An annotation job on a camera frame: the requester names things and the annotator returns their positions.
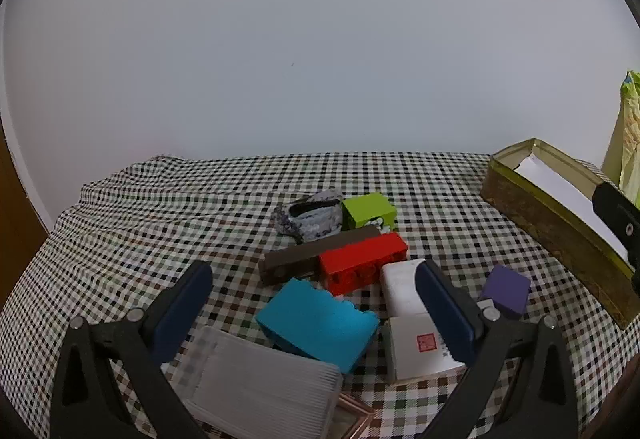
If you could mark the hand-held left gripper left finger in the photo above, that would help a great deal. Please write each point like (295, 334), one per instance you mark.
(185, 299)

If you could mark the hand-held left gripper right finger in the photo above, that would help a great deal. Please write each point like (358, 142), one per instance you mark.
(445, 314)

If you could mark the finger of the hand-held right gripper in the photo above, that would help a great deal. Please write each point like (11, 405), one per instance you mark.
(617, 214)

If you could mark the white charger plug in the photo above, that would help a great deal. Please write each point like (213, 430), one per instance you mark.
(397, 289)

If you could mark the purple block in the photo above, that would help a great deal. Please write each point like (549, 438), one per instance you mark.
(507, 291)

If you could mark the gold tin box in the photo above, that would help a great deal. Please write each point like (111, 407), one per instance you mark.
(540, 219)

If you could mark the red toy block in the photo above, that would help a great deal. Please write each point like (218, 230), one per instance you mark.
(360, 254)

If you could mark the brown toy brick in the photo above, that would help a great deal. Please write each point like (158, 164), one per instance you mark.
(290, 261)

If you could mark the blue toy block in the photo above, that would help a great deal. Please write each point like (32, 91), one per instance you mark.
(315, 319)

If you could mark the pink picture frame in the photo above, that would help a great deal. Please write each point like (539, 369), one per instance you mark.
(357, 411)

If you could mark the green toy block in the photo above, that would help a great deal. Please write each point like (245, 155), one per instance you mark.
(367, 206)

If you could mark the grey patterned fabric pouch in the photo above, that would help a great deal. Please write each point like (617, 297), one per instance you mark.
(315, 221)

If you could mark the white box with red stamp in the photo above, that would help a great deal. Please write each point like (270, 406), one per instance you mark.
(410, 349)

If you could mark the green yellow printed cloth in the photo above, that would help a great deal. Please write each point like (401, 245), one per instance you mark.
(627, 139)

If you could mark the checkered tablecloth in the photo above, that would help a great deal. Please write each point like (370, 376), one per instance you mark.
(150, 219)

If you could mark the clear ribbed plastic case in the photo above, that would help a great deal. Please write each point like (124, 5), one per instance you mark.
(260, 384)

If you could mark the brown wooden panel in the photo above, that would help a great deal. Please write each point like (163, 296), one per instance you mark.
(15, 229)

